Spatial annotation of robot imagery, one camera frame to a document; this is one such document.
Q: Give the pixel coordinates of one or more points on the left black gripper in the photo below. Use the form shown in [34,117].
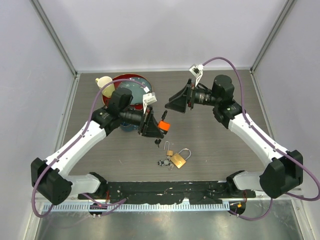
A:
[148,126]

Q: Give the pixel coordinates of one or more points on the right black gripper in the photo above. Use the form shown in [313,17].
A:
[179,102]

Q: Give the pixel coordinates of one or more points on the black-headed key bunch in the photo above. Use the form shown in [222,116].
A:
[158,142]

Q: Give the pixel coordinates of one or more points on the orange black padlock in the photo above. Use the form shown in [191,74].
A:
[163,125]

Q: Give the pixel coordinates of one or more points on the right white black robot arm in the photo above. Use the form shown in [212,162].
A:
[280,174]

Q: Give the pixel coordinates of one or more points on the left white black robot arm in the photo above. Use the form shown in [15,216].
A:
[51,177]

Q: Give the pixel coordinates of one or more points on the dark blue mug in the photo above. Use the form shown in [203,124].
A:
[126,127]

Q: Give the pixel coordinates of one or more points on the small brass padlock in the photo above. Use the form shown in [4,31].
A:
[166,147]

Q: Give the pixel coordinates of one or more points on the keys with grey charm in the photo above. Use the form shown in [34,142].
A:
[166,163]

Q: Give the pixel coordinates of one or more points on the large brass padlock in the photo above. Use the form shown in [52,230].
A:
[178,160]

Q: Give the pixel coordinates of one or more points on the blue-grey ceramic plate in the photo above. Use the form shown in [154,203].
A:
[135,88]

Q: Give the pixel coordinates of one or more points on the red round tray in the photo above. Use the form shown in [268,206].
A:
[138,106]

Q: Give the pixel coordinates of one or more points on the yellow ceramic mug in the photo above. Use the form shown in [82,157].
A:
[106,84]

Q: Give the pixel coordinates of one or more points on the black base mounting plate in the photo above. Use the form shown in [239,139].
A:
[172,192]

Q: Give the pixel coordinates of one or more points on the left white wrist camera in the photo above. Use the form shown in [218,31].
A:
[148,99]

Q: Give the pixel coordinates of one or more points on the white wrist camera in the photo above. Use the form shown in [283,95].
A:
[197,72]
[148,99]

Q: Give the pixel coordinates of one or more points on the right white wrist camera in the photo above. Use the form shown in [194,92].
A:
[197,72]

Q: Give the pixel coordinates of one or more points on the white slotted cable duct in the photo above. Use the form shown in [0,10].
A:
[83,206]

